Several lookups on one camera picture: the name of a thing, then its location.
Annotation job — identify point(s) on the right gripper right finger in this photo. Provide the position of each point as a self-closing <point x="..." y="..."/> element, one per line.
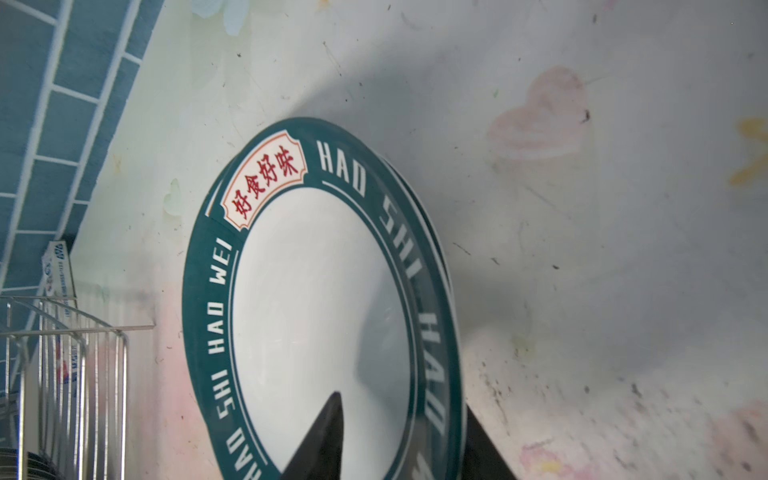
<point x="482" y="460"/>

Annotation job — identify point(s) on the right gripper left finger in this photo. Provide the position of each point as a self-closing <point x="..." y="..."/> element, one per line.
<point x="319" y="455"/>

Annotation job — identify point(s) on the green rim plate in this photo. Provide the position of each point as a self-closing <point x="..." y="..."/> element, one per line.
<point x="310" y="270"/>
<point x="427" y="220"/>

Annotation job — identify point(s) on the metal wire dish rack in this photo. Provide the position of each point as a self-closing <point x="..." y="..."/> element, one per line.
<point x="64" y="391"/>

